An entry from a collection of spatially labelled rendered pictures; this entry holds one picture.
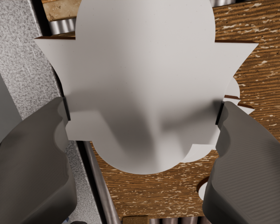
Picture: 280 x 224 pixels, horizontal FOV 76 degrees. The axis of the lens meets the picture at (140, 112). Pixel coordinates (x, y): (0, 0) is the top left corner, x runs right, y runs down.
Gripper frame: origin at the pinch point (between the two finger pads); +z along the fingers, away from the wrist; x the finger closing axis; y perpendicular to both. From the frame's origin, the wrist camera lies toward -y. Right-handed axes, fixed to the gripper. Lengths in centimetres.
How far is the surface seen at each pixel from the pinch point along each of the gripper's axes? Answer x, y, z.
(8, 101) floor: -102, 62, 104
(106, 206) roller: -8.1, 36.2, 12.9
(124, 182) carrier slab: -3.3, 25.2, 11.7
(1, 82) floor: -102, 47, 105
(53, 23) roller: -11.7, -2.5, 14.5
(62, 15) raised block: -8.4, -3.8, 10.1
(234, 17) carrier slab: 10.0, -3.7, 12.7
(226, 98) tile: 9.1, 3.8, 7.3
